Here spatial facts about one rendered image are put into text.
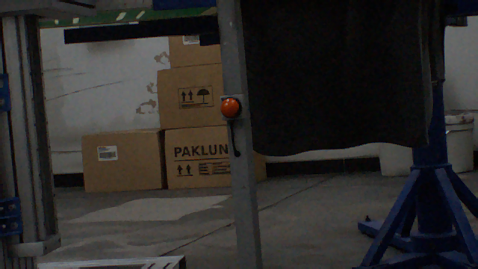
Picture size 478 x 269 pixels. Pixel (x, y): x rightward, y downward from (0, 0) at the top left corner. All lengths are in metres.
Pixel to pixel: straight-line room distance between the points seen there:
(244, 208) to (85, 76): 5.78
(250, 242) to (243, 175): 0.14
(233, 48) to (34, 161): 0.63
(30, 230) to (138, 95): 5.20
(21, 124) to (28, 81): 0.10
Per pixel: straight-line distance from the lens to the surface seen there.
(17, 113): 2.38
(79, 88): 7.78
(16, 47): 2.38
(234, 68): 2.01
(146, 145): 7.03
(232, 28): 2.01
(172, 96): 6.93
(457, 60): 6.86
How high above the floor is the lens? 0.70
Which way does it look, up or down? 3 degrees down
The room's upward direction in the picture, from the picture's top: 5 degrees counter-clockwise
